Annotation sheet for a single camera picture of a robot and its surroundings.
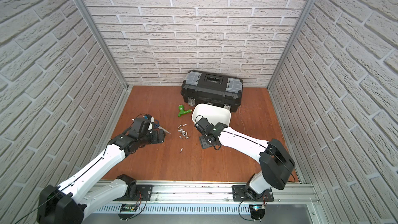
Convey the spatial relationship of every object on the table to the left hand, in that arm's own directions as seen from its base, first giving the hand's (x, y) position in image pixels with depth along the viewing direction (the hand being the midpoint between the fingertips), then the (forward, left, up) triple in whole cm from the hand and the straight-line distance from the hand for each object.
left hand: (160, 132), depth 82 cm
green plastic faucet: (+21, -10, -10) cm, 25 cm away
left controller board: (-33, +12, -15) cm, 38 cm away
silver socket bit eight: (+2, -14, -11) cm, 18 cm away
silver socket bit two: (+11, -12, -11) cm, 20 cm away
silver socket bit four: (+6, -10, -11) cm, 16 cm away
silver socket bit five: (+5, -12, -11) cm, 17 cm away
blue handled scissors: (+10, +6, -11) cm, 16 cm away
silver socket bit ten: (+2, -13, -11) cm, 17 cm away
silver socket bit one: (+10, -8, -11) cm, 17 cm away
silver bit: (-6, -11, -11) cm, 17 cm away
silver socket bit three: (+7, -10, -10) cm, 16 cm away
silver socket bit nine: (+2, -10, -11) cm, 15 cm away
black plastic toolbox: (+28, -23, +8) cm, 37 cm away
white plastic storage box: (+18, -32, -8) cm, 37 cm away
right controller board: (-35, -49, -12) cm, 61 cm away
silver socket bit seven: (+3, -12, -10) cm, 16 cm away
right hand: (-3, -28, -4) cm, 28 cm away
